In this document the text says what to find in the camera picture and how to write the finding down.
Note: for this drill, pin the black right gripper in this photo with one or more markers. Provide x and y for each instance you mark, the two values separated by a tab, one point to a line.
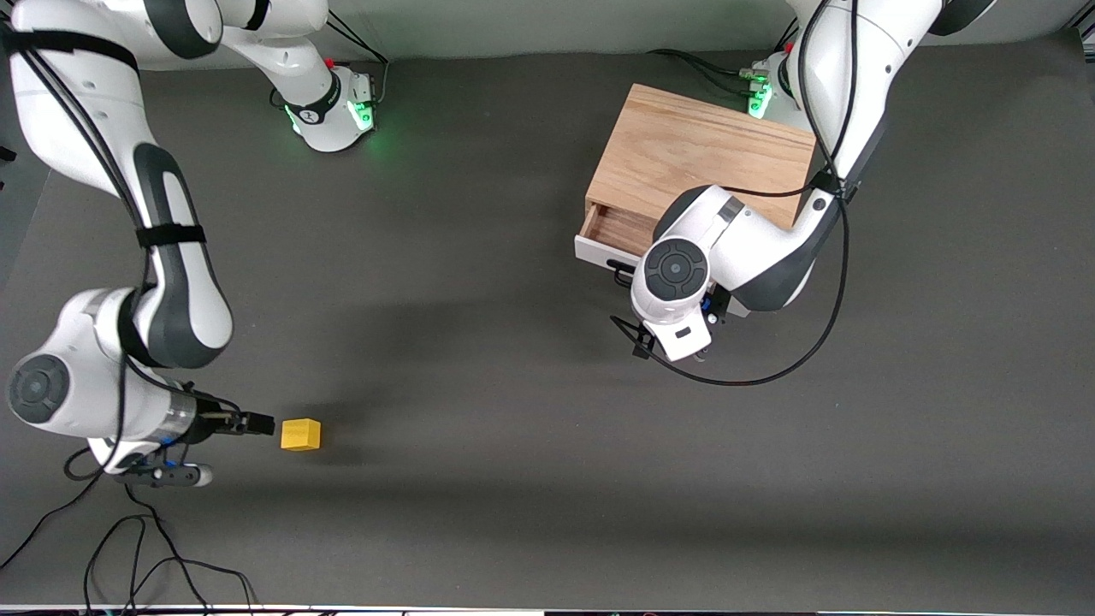
208	422

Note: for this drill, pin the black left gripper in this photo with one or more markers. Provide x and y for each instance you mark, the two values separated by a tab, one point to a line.
719	299

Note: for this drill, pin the yellow block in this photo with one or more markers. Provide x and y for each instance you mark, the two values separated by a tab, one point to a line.
300	435

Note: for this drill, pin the white-fronted wooden drawer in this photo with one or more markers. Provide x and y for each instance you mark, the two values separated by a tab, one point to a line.
616	229

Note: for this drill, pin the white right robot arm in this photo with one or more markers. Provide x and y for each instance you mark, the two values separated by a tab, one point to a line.
180	291

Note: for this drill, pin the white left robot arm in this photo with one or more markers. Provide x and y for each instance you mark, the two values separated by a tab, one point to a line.
770	248

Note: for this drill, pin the wooden drawer cabinet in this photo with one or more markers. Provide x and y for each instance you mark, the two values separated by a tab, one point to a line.
684	145

